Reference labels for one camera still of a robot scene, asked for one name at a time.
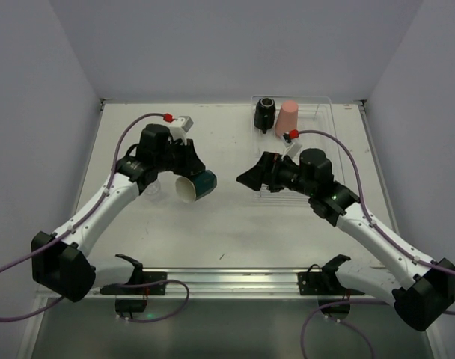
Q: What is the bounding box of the teal mug white inside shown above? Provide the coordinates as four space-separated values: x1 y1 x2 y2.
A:
175 170 217 203

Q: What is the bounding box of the clear faceted glass cup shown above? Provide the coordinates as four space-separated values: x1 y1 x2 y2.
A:
141 179 165 203

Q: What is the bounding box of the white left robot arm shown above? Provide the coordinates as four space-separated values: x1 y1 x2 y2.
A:
31 117 206 302

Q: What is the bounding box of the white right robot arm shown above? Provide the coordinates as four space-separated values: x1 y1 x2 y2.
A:
236 148 455 331

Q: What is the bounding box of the pink plastic cup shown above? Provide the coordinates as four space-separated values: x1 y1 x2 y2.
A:
275 100 299 138

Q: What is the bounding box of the black metal mug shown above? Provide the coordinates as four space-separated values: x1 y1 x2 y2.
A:
254 97 276 134

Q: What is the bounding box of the right black controller box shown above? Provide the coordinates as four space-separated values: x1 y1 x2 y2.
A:
318 299 351 319

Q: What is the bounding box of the black controller box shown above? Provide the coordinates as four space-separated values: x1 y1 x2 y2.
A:
114 299 147 318
318 299 351 319

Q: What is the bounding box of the left black controller box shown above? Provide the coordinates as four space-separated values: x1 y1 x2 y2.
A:
114 299 147 318

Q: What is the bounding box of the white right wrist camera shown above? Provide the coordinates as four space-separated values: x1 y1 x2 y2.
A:
281 129 302 159

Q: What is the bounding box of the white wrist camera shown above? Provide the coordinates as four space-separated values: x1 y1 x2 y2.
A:
281 129 302 159
168 116 194 144

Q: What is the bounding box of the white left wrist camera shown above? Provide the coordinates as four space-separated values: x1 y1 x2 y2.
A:
168 116 194 144

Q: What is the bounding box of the clear wire dish rack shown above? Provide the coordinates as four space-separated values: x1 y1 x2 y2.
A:
250 94 346 206

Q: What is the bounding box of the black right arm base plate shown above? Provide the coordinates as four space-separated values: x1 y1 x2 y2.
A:
297 271 364 296

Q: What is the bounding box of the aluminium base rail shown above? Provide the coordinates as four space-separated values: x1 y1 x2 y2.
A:
36 266 430 300

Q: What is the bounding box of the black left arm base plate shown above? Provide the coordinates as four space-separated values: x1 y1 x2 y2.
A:
100 271 168 295

